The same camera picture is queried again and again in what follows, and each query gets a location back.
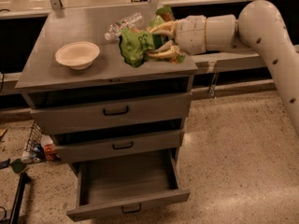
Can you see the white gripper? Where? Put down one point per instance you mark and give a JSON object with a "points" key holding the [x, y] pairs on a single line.
{"points": [[191, 34]]}

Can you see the green rice chip bag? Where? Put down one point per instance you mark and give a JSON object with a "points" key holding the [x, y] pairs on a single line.
{"points": [[135, 44]]}

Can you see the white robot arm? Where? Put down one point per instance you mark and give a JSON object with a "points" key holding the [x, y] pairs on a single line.
{"points": [[259, 27]]}

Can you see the grey drawer cabinet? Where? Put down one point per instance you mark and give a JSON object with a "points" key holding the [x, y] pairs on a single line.
{"points": [[46, 84]]}

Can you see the grey top drawer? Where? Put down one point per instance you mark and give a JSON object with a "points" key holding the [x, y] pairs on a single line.
{"points": [[86, 117]]}

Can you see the grey drawer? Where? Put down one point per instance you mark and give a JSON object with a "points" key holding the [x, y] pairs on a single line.
{"points": [[127, 184], [86, 117], [115, 147]]}

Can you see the grey middle drawer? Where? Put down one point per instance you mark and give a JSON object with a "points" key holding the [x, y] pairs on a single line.
{"points": [[115, 147]]}

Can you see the grey bottom drawer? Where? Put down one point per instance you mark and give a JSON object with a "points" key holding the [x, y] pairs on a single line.
{"points": [[127, 184]]}

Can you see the clear plastic water bottle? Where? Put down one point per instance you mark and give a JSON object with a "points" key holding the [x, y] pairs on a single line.
{"points": [[135, 20]]}

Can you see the red white snack package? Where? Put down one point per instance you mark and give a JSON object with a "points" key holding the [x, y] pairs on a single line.
{"points": [[49, 148]]}

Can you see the blue can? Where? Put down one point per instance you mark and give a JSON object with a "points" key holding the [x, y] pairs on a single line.
{"points": [[38, 153]]}

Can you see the white small bottle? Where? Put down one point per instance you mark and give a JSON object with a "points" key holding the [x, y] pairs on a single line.
{"points": [[26, 157]]}

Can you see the green small object on floor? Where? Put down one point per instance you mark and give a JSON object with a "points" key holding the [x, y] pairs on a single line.
{"points": [[18, 166]]}

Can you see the black stand leg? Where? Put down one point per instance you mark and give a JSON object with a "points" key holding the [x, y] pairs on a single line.
{"points": [[16, 208]]}

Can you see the grey horizontal rail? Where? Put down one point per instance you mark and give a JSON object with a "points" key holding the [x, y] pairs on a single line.
{"points": [[226, 62]]}

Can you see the wire basket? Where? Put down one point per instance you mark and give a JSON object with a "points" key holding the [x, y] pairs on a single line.
{"points": [[34, 137]]}

